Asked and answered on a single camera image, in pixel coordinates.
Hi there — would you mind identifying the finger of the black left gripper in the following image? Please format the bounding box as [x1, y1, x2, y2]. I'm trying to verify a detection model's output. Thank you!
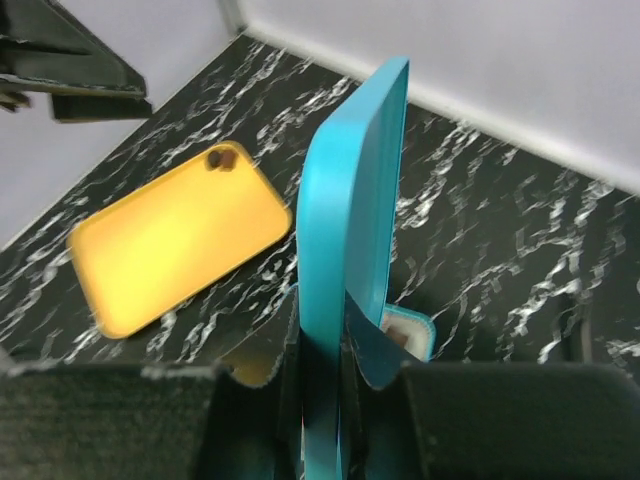
[51, 95, 153, 122]
[1, 0, 146, 98]

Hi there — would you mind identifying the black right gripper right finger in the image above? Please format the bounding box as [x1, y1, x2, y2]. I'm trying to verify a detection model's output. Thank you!
[341, 300, 639, 479]

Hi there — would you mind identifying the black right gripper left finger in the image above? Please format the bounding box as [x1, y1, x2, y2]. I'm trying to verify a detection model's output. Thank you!
[1, 290, 302, 479]

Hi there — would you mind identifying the teal tin lid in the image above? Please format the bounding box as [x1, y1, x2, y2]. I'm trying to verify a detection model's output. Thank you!
[296, 57, 409, 479]

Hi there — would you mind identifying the dark chocolate piece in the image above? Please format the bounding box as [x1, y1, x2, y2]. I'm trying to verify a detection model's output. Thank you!
[206, 149, 238, 171]

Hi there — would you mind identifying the teal tin box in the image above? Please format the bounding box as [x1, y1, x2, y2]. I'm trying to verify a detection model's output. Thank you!
[380, 304, 436, 362]

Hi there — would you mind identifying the orange plastic tray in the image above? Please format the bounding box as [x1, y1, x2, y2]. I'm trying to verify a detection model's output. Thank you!
[67, 141, 292, 339]

